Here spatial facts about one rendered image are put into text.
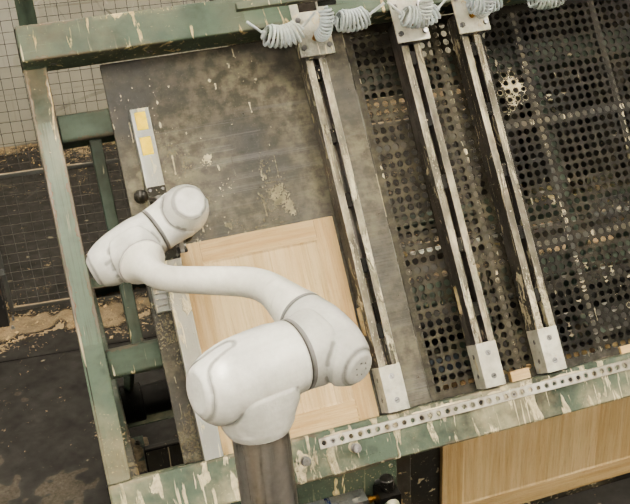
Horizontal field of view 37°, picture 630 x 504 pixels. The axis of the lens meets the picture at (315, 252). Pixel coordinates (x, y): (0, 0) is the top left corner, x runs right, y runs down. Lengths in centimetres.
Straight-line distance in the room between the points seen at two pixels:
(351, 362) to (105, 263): 64
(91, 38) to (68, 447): 204
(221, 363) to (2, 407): 299
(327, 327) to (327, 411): 97
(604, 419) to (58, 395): 241
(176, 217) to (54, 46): 77
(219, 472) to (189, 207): 80
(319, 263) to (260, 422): 109
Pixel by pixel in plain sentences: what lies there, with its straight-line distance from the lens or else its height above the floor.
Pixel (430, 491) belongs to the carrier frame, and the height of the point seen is 39.
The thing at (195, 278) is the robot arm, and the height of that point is 159.
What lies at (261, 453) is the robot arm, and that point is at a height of 146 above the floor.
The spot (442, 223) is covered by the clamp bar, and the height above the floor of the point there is 130.
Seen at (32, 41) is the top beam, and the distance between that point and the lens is 261.
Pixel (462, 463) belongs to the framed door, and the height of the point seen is 50.
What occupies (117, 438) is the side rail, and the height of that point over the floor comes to 100.
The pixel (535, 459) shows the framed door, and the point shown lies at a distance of 323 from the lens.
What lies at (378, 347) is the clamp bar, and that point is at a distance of 257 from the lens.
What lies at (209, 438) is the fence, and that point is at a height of 95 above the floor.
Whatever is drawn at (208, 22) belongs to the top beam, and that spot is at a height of 187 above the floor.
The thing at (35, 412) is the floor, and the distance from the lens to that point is 439.
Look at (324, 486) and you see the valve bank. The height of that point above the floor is 78.
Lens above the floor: 250
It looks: 28 degrees down
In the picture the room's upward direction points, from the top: 4 degrees counter-clockwise
